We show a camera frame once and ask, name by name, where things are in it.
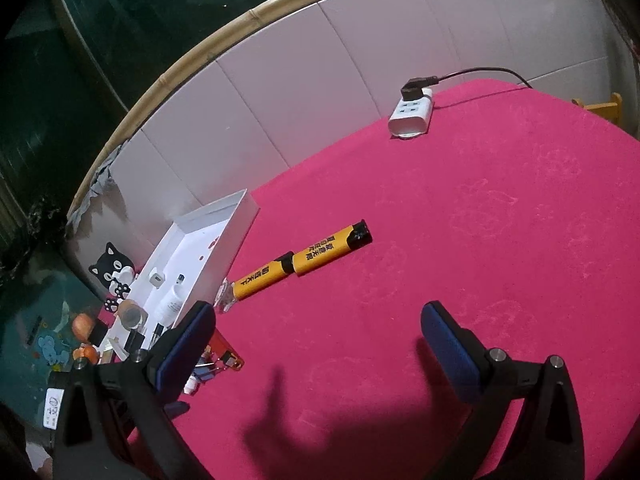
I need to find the brown tape roll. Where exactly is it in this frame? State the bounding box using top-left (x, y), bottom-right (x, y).
top-left (116, 299), bottom-right (148, 330)

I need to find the black white cat figure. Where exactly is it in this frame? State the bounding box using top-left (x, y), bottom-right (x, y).
top-left (89, 242), bottom-right (137, 313)

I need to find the white plastic bottle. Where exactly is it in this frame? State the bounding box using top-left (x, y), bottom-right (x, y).
top-left (154, 274), bottom-right (184, 328)

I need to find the black plug with cable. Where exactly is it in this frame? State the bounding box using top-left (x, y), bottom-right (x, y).
top-left (400, 66), bottom-right (532, 101)

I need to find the white cardboard tray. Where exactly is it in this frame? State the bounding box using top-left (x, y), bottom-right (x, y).
top-left (128, 190), bottom-right (258, 350)

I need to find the red stick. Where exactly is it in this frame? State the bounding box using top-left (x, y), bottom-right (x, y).
top-left (208, 330), bottom-right (245, 372)

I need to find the grey cloth on rail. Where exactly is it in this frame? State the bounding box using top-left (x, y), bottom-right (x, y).
top-left (65, 141), bottom-right (127, 240)

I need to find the yellow black tube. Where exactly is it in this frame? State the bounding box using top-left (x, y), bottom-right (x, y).
top-left (292, 220), bottom-right (372, 275)
top-left (214, 252), bottom-right (294, 313)

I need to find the small white cube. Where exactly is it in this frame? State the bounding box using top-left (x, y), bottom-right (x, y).
top-left (149, 269), bottom-right (165, 289)

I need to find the yellow wooden chair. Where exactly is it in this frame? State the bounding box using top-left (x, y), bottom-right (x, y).
top-left (570, 92), bottom-right (623, 126)

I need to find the pink table cloth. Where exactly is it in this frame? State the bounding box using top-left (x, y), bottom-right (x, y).
top-left (176, 80), bottom-right (639, 479)

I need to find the white power adapter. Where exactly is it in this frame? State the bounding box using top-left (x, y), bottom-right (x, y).
top-left (387, 88), bottom-right (434, 140)

